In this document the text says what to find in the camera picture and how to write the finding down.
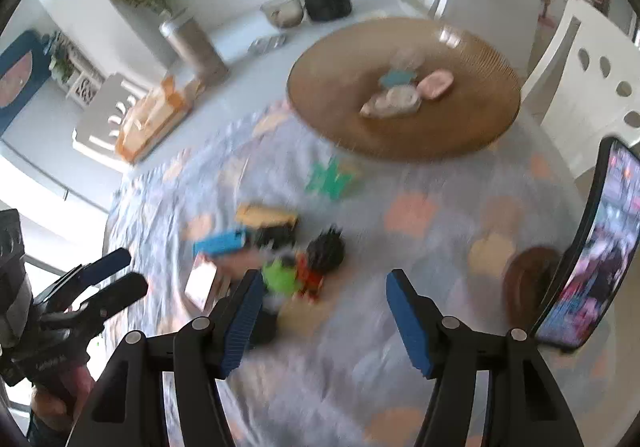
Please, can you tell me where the yellow lighter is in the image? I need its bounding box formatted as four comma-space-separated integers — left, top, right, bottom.
235, 204, 298, 228

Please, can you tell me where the green plastic toy piece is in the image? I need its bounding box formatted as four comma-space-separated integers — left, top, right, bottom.
305, 156, 362, 201

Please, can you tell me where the person left hand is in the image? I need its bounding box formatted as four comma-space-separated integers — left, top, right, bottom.
32, 366, 94, 431

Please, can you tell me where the pink box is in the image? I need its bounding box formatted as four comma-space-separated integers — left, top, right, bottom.
184, 250, 262, 315

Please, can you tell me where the green toy figure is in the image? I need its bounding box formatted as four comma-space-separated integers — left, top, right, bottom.
262, 256, 302, 297

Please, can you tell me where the blue lighter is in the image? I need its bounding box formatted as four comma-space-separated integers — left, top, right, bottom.
192, 228, 248, 257

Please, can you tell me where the black toy car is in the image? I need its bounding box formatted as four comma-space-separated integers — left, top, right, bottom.
252, 220, 297, 250

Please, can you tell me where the patterned blue tablecloth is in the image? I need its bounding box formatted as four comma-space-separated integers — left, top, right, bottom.
104, 104, 584, 446

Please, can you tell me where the brown round coaster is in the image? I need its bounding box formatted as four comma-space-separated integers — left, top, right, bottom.
502, 245, 562, 332

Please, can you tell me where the black spiky hair figure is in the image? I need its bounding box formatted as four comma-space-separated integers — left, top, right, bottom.
306, 226, 346, 283

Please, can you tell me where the white chair left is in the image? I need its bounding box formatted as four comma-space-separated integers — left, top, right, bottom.
72, 74, 149, 173

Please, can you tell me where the orange tissue pack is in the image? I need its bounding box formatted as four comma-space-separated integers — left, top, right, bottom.
115, 76, 204, 164

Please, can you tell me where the smartphone on stand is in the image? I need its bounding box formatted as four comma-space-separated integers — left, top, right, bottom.
533, 136, 639, 352

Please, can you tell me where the brown ribbed bowl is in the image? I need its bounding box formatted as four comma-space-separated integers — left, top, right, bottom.
286, 17, 521, 162

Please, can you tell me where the gold metal canister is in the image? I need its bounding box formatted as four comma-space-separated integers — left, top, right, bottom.
160, 11, 229, 86

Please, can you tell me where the metal ashtray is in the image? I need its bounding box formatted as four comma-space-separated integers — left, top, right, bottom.
247, 33, 288, 55

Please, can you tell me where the white chair right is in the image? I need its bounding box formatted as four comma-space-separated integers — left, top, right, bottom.
522, 0, 639, 178

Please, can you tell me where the metal bowl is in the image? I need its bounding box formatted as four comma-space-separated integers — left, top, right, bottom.
260, 0, 305, 29

